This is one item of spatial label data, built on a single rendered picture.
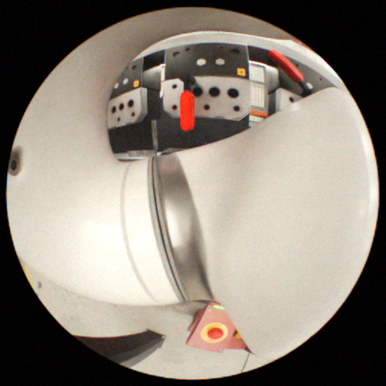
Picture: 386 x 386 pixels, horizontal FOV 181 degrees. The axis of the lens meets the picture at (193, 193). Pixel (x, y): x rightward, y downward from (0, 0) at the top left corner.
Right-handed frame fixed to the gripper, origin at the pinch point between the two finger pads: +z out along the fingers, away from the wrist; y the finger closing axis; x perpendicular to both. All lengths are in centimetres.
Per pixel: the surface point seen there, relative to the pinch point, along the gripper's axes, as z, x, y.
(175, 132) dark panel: 46, -3, 36
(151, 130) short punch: -3.8, 7.3, 15.1
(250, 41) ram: -25.2, -9.6, 26.1
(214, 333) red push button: -19.7, 1.5, -33.4
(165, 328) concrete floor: 17, 30, -106
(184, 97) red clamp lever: -16.5, 1.5, 14.1
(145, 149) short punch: -0.5, 9.2, 11.6
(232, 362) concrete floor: -31, -10, -133
